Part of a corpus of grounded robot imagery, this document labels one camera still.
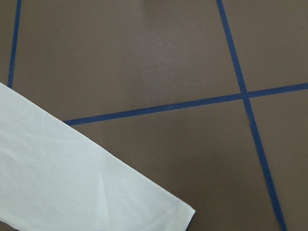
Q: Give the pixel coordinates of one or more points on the white long-sleeve printed shirt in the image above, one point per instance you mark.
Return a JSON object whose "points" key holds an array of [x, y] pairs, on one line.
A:
{"points": [[53, 178]]}

